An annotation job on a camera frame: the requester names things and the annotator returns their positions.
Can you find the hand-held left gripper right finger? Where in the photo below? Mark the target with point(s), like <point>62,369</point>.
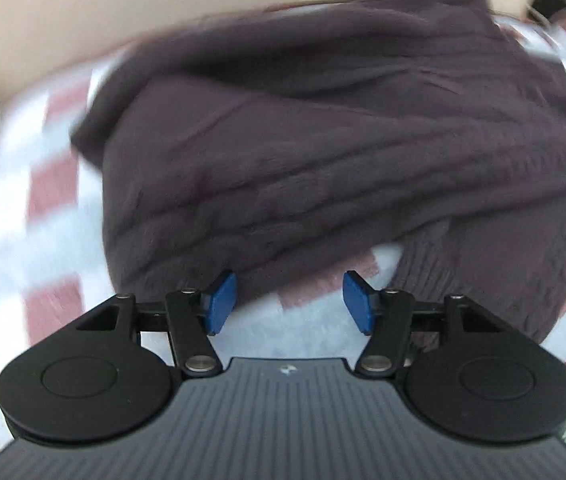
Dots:
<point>357,302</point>

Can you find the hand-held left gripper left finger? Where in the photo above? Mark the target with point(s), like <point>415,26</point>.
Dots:
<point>221,302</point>

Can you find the checkered white and maroon blanket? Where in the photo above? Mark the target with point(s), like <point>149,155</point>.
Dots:
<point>38,240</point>

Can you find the cream sofa backrest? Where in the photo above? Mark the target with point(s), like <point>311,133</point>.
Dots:
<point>113,5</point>

